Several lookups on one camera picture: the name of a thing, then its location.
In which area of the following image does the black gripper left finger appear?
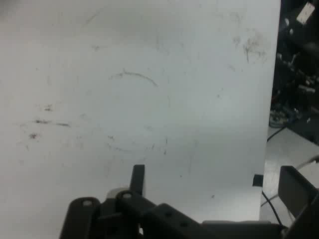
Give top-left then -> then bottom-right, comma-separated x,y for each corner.
59,164 -> 207,239

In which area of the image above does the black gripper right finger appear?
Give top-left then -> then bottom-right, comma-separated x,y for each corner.
278,165 -> 319,239

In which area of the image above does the black table edge clip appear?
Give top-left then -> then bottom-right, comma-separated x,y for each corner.
252,174 -> 264,188

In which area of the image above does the dark equipment clutter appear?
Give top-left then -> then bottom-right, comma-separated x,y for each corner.
268,0 -> 319,146

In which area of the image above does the white label tag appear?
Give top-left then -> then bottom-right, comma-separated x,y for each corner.
296,2 -> 316,25

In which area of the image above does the thin black floor cable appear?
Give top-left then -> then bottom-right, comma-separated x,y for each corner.
261,190 -> 285,227

